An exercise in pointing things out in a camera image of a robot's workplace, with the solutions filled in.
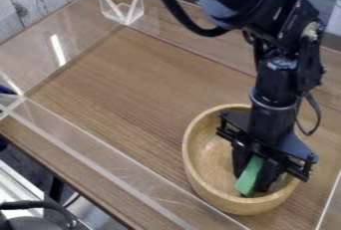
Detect clear acrylic corner bracket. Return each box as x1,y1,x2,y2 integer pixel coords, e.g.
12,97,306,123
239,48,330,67
99,0,144,26

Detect light brown wooden bowl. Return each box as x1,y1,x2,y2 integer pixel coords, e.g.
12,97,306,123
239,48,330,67
182,104,300,215

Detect green rectangular block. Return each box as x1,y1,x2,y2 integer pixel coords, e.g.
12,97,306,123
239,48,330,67
234,155,263,197

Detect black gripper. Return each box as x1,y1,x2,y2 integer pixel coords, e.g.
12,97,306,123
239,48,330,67
215,91,320,192

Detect black cable lower left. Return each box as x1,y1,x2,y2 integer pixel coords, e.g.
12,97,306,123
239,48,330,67
0,199,78,230

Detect clear acrylic tray wall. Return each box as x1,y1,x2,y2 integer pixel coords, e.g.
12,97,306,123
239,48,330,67
0,0,341,230

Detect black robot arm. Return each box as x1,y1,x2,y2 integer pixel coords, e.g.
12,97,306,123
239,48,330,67
162,0,325,197

